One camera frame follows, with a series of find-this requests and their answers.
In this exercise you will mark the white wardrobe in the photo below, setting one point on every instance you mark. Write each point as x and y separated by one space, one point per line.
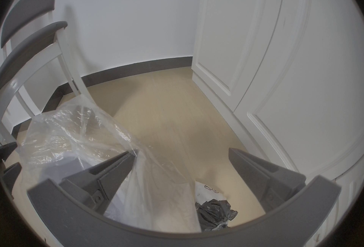
270 41

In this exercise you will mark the clear plastic bag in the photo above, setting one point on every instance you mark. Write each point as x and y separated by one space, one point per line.
71 132

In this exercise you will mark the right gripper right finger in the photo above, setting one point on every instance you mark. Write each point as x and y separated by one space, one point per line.
261 177

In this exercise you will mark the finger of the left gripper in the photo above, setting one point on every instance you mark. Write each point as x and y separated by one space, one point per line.
7 150
12 177

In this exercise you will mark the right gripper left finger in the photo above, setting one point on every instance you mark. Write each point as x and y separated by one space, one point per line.
111 177

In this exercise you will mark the white chair grey cushions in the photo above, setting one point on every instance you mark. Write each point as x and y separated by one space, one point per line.
28 7

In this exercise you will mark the black plastic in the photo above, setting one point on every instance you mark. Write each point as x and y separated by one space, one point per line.
213 211

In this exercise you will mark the white trash bin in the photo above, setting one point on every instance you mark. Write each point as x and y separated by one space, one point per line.
159 197

